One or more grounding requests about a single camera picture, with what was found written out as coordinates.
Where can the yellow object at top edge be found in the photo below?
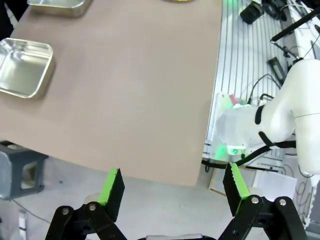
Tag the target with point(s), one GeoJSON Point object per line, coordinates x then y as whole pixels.
{"type": "Point", "coordinates": [178, 0]}

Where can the rectangular metal container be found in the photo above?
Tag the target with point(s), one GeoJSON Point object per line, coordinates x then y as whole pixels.
{"type": "Point", "coordinates": [61, 7]}
{"type": "Point", "coordinates": [23, 67]}

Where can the grey plastic stool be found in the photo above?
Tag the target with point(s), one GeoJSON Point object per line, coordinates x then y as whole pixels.
{"type": "Point", "coordinates": [15, 170]}

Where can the aluminium profile base table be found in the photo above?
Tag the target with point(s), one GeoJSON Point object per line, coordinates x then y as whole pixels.
{"type": "Point", "coordinates": [237, 55]}

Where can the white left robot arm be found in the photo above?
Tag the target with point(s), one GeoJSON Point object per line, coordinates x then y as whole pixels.
{"type": "Point", "coordinates": [282, 110]}

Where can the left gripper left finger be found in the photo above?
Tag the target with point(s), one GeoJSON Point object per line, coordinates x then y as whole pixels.
{"type": "Point", "coordinates": [112, 192]}

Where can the black metal rod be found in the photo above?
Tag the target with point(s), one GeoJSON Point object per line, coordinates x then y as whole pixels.
{"type": "Point", "coordinates": [295, 25]}

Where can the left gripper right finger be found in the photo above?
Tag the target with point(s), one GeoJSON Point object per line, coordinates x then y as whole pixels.
{"type": "Point", "coordinates": [236, 187]}

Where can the white flat box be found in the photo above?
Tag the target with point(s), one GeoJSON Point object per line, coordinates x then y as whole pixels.
{"type": "Point", "coordinates": [272, 185]}

